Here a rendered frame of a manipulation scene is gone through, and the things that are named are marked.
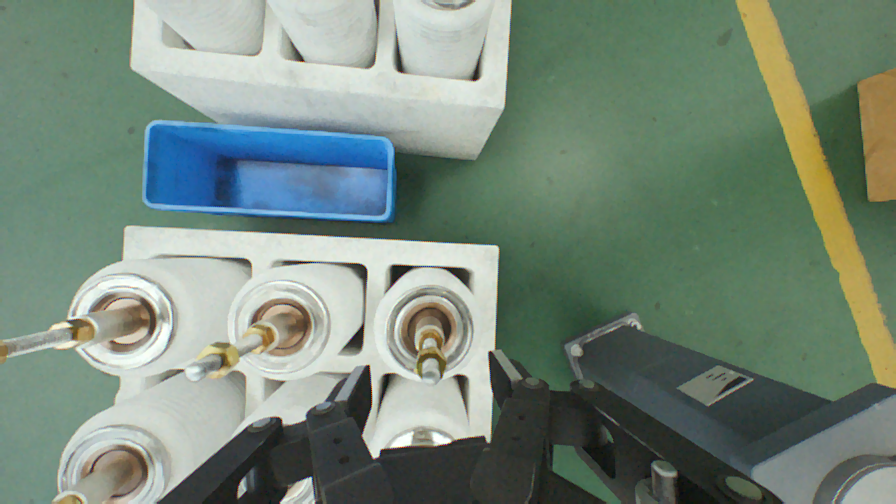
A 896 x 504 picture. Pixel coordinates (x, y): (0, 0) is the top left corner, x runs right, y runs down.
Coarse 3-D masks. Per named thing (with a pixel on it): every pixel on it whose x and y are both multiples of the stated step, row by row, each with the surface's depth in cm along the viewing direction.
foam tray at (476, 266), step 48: (144, 240) 29; (192, 240) 29; (240, 240) 29; (288, 240) 30; (336, 240) 30; (384, 240) 31; (384, 288) 31; (480, 288) 31; (144, 384) 29; (384, 384) 36; (480, 384) 31; (480, 432) 31
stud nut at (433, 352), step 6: (426, 348) 17; (432, 348) 17; (420, 354) 16; (426, 354) 16; (432, 354) 16; (438, 354) 16; (420, 360) 16; (438, 360) 16; (444, 360) 16; (414, 366) 17; (420, 366) 16; (444, 366) 16; (420, 372) 16; (444, 372) 16; (420, 378) 16
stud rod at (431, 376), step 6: (426, 342) 19; (432, 342) 19; (426, 360) 16; (432, 360) 16; (426, 366) 15; (432, 366) 15; (438, 366) 16; (426, 372) 15; (432, 372) 15; (438, 372) 15; (426, 378) 15; (432, 378) 15; (438, 378) 15; (426, 384) 15; (432, 384) 15
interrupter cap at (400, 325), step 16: (416, 288) 23; (432, 288) 23; (400, 304) 23; (416, 304) 23; (432, 304) 24; (448, 304) 24; (464, 304) 24; (400, 320) 23; (416, 320) 24; (448, 320) 24; (464, 320) 24; (384, 336) 23; (400, 336) 23; (448, 336) 24; (464, 336) 24; (400, 352) 23; (416, 352) 23; (448, 352) 24; (464, 352) 24; (448, 368) 23
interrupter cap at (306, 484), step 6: (306, 480) 23; (240, 486) 22; (246, 486) 22; (294, 486) 23; (300, 486) 23; (306, 486) 23; (240, 492) 22; (288, 492) 23; (294, 492) 23; (300, 492) 23; (306, 492) 23; (312, 492) 23; (288, 498) 23; (294, 498) 23; (300, 498) 23; (306, 498) 23; (312, 498) 23
